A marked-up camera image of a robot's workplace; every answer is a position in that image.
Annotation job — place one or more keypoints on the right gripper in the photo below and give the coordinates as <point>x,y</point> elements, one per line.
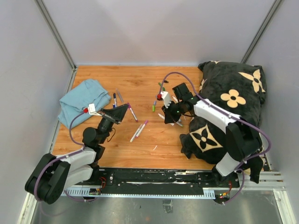
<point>169,117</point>

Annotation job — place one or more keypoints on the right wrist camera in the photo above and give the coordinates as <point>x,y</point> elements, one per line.
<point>166,98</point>

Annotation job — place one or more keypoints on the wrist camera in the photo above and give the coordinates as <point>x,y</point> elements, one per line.
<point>91,110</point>
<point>166,98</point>

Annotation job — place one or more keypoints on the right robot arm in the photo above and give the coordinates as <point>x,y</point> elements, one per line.
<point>226,140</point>

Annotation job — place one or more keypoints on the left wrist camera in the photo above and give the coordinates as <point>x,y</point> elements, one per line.
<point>91,110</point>

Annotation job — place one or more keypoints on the black floral pillow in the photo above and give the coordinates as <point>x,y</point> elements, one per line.
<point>236,87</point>

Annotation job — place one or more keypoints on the beige cap marker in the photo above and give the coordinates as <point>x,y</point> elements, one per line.
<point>135,134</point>

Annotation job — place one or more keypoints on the purple cap marker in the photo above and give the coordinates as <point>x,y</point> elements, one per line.
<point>134,115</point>

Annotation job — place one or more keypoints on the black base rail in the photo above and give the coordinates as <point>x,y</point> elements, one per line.
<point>170,184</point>

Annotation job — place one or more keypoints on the light blue cloth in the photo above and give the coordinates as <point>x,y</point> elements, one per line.
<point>74,102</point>

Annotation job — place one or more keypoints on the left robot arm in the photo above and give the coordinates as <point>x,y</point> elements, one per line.
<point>54,174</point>

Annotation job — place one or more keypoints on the grey clear pen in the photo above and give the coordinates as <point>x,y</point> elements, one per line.
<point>119,95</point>

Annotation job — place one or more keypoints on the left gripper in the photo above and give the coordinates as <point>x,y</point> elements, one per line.
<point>115,115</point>

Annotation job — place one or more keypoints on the dark blue marker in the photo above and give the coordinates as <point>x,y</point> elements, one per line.
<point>115,100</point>

